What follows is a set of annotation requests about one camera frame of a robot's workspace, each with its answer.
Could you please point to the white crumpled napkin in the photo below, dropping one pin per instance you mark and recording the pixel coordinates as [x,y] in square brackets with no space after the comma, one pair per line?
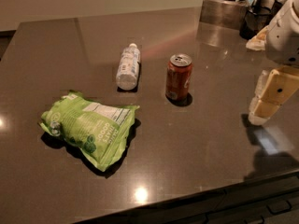
[257,43]

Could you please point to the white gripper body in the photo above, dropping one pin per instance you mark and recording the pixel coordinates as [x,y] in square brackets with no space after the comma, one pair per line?
[284,41]

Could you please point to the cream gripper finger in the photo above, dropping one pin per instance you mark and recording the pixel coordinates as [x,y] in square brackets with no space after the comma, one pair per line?
[282,83]
[262,80]

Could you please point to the red coke can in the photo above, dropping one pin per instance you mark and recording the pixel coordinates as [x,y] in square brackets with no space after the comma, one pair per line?
[179,70]

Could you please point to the steel snack dispenser base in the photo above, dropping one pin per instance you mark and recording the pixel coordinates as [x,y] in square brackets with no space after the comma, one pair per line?
[228,14]

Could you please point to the dark drawer front with handles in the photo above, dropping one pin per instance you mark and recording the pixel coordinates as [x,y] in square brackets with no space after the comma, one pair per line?
[250,202]

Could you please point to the black mesh cup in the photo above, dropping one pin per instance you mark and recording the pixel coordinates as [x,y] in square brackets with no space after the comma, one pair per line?
[255,19]

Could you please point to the clear plastic water bottle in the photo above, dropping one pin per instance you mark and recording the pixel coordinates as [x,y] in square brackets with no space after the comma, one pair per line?
[128,70]

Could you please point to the green rice chip bag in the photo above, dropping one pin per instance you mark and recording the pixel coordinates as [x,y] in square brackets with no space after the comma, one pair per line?
[99,131]

